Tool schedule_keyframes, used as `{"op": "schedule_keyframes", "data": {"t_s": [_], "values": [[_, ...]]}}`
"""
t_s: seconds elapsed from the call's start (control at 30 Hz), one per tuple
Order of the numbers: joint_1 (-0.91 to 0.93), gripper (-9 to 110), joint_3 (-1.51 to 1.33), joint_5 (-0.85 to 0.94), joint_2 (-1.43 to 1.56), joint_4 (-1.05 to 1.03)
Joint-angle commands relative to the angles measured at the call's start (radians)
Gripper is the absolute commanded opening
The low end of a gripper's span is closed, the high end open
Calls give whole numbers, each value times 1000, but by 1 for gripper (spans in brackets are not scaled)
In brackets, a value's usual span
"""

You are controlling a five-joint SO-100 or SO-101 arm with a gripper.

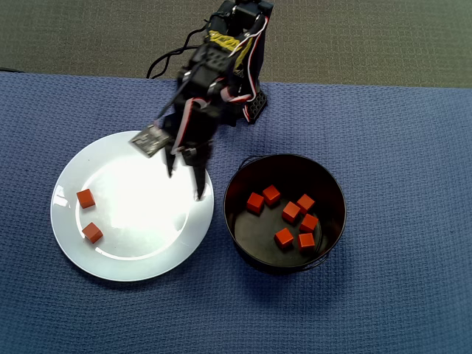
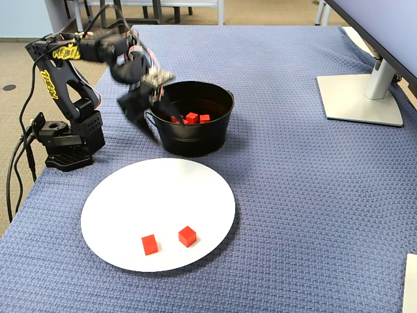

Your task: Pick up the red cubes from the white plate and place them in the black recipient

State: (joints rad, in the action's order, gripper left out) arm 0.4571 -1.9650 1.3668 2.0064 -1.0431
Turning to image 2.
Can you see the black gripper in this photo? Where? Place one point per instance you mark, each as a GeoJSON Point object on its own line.
{"type": "Point", "coordinates": [134, 102]}

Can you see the white round plate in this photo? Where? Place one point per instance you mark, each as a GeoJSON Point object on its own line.
{"type": "Point", "coordinates": [156, 195]}

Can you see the black metal bucket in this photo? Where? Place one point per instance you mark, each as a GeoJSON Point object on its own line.
{"type": "Point", "coordinates": [195, 140]}

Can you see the black chair legs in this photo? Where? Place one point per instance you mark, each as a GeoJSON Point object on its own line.
{"type": "Point", "coordinates": [68, 9]}
{"type": "Point", "coordinates": [177, 14]}

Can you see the black floor disc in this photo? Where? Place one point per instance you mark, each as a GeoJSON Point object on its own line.
{"type": "Point", "coordinates": [9, 87]}

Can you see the blue woven tablecloth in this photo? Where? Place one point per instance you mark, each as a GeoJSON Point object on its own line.
{"type": "Point", "coordinates": [293, 195]}

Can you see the grey chair legs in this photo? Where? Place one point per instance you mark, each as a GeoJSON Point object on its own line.
{"type": "Point", "coordinates": [317, 14]}

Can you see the monitor with silver stand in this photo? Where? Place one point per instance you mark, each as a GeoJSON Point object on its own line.
{"type": "Point", "coordinates": [358, 98]}

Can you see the white flat object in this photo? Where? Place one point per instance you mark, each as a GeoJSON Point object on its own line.
{"type": "Point", "coordinates": [411, 283]}

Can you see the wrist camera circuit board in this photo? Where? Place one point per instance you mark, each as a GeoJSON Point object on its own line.
{"type": "Point", "coordinates": [158, 76]}

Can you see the white metal table frame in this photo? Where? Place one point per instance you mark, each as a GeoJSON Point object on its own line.
{"type": "Point", "coordinates": [221, 13]}

